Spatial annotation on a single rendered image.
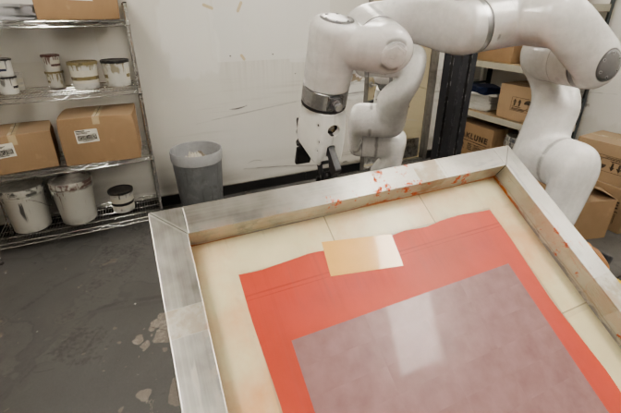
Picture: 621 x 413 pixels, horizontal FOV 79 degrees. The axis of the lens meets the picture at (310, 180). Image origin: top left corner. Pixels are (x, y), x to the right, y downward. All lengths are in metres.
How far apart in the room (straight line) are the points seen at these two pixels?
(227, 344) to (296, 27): 3.66
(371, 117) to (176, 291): 0.76
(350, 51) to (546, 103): 0.42
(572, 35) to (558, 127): 0.20
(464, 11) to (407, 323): 0.46
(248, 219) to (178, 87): 3.29
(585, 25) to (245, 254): 0.58
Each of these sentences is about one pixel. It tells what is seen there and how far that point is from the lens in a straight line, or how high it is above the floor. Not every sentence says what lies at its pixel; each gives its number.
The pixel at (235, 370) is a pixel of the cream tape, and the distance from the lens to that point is 0.45.
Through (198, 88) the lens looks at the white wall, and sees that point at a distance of 3.74.
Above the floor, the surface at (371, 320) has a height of 1.43.
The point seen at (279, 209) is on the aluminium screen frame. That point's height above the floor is 1.54.
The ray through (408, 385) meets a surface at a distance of 0.49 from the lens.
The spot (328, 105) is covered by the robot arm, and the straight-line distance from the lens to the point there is 0.60.
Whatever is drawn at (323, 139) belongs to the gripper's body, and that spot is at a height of 1.58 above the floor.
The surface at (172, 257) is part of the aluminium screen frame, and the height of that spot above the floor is 1.53.
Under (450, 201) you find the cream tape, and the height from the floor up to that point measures 1.50.
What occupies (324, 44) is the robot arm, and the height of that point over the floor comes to 1.73.
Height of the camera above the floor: 1.77
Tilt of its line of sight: 24 degrees down
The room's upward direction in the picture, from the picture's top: straight up
